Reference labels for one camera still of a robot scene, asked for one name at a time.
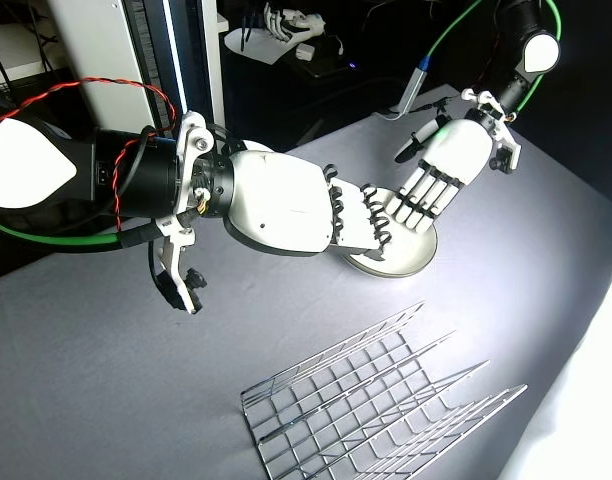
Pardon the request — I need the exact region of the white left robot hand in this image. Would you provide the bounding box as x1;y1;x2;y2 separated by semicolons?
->
391;114;492;234

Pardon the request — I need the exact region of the red and black twisted wire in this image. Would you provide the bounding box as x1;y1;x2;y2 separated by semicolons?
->
0;77;178;231

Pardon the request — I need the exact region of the green cable on right arm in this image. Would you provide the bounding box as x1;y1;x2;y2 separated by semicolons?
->
0;214;160;256

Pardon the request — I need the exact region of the white plate with grey print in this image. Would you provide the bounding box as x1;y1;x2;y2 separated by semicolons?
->
344;252;387;279
343;187;438;280

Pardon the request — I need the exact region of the white paper sheet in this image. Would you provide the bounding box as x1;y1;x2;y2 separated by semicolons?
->
224;24;307;66

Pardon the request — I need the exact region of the white robot column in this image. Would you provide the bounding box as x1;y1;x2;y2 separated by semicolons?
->
45;0;227;151

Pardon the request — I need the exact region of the white backdrop sheet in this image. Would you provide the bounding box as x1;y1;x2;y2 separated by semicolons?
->
495;249;612;480

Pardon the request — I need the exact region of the grey adapter with blue plug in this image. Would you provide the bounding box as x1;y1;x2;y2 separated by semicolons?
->
398;57;432;115

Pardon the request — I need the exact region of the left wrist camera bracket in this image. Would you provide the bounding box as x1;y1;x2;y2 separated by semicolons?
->
460;87;522;174

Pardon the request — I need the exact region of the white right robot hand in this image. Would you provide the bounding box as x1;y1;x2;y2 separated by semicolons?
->
223;149;392;264

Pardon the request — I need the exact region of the spare white robot hand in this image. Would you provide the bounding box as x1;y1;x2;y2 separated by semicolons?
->
263;2;327;44

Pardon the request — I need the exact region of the green cable on left arm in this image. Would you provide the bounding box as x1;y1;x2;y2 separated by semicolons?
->
425;0;562;114

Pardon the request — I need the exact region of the green cable on arm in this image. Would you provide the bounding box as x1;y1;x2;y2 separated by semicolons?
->
0;214;160;256
425;0;562;114

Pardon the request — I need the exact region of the silver wire plate rack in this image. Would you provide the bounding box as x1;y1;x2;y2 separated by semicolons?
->
239;299;530;480

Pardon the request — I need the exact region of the black device with blue light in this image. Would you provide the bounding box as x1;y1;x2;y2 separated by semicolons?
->
290;37;362;79

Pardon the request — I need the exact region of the white background desk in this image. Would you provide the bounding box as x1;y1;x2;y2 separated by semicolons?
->
0;17;70;84

